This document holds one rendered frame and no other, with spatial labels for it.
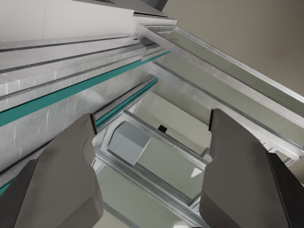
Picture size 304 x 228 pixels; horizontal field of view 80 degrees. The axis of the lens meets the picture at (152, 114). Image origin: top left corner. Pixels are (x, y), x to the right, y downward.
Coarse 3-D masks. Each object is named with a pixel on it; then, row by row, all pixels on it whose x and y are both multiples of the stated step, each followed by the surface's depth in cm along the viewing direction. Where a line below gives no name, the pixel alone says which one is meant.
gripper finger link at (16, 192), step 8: (32, 160) 8; (24, 168) 8; (32, 168) 8; (16, 176) 8; (24, 176) 8; (16, 184) 7; (24, 184) 7; (8, 192) 7; (16, 192) 7; (24, 192) 7; (0, 200) 7; (8, 200) 7; (16, 200) 7; (0, 208) 6; (8, 208) 6; (16, 208) 6; (0, 216) 6; (8, 216) 6; (16, 216) 6; (0, 224) 6; (8, 224) 6
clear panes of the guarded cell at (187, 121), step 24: (192, 48) 85; (192, 72) 122; (240, 72) 88; (168, 96) 135; (240, 96) 117; (288, 96) 92; (144, 120) 152; (168, 120) 144; (192, 120) 136; (264, 120) 117; (288, 120) 112; (192, 144) 145
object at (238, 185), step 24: (216, 120) 11; (216, 144) 9; (240, 144) 9; (216, 168) 8; (240, 168) 7; (264, 168) 7; (216, 192) 7; (240, 192) 7; (264, 192) 6; (216, 216) 6; (240, 216) 6; (264, 216) 6
